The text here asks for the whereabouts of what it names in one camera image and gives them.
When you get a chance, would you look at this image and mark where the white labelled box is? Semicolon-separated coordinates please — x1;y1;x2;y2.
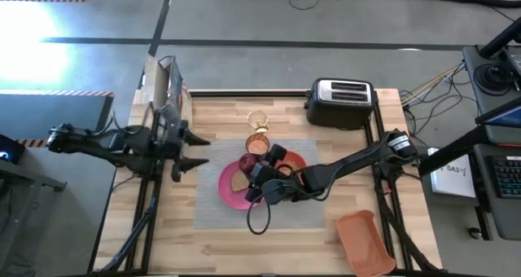
430;147;477;199

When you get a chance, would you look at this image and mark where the dark laptop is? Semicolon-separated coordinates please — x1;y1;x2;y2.
475;97;521;146

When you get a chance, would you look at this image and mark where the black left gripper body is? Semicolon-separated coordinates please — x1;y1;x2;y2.
153;113;188;172

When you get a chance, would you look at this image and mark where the grey woven placemat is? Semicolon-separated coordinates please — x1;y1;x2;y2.
193;137;326;231

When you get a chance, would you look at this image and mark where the black metal table frame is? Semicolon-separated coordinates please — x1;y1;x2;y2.
87;88;443;277

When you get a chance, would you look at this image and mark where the pink plastic plate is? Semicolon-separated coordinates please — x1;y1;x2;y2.
217;159;269;211

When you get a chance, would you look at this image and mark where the red apple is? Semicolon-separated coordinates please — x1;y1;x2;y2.
238;152;261;176

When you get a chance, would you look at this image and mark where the brown toast slice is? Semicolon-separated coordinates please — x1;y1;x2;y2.
230;171;252;192

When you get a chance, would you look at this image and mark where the black computer keyboard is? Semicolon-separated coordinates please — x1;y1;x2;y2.
490;154;521;200

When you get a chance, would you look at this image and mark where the clear ribbed glass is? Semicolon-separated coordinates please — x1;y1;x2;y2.
247;109;269;136

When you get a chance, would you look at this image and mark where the loose cable bundle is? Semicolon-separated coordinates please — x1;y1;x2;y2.
401;63;467;135

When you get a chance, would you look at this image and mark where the coiled black cable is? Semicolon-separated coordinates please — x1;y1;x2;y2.
474;63;508;91

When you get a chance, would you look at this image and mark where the terracotta tray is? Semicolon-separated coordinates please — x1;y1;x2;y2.
335;209;396;277

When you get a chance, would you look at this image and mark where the grey desk with black legs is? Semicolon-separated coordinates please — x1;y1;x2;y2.
0;134;68;277

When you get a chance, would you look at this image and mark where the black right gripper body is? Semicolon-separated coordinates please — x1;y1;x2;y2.
260;166;322;205

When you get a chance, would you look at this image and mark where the black toaster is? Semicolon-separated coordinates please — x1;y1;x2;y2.
304;77;375;130

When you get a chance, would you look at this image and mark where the orange plastic tumbler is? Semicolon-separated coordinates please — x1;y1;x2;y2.
245;133;270;156

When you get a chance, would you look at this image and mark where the blue cereal box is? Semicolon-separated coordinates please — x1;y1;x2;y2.
140;53;192;126

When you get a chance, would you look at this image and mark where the grey side desk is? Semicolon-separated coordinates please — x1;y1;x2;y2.
462;44;521;241

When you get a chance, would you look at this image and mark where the dark floor mat striped edge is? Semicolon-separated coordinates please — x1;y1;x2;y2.
0;90;115;148

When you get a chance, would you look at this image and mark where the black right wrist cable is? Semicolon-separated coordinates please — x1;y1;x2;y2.
245;185;272;235

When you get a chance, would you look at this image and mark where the red plastic bowl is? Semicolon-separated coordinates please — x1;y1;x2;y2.
275;151;309;187

